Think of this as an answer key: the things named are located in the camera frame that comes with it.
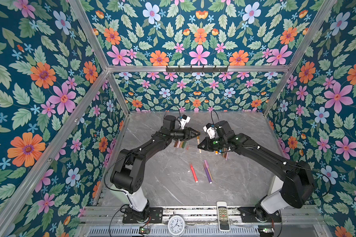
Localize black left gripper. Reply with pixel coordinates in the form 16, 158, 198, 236
169, 126, 200, 141

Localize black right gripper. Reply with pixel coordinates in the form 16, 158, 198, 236
196, 137, 227, 151

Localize beige capybara pen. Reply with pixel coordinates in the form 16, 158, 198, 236
197, 136, 202, 154

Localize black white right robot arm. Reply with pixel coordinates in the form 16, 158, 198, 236
198, 120, 315, 222

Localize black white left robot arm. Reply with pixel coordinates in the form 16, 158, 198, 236
110, 115, 200, 220

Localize lilac cap beige pen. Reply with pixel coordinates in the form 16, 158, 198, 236
204, 160, 213, 183

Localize pink highlighter pen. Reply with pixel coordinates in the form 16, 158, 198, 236
189, 162, 198, 183

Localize purple highlighter pen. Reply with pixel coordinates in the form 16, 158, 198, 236
204, 166, 213, 184

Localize white remote control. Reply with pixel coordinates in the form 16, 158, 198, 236
216, 201, 230, 232

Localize white analog clock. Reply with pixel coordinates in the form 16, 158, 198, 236
168, 215, 186, 237

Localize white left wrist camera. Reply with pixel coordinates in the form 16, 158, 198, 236
180, 115, 191, 129

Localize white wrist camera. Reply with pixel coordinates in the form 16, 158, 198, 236
203, 123, 216, 139
180, 115, 191, 129

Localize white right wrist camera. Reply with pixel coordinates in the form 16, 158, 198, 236
203, 123, 216, 139

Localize black hook rail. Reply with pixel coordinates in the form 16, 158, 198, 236
165, 65, 228, 74

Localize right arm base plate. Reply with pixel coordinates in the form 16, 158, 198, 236
237, 206, 282, 223

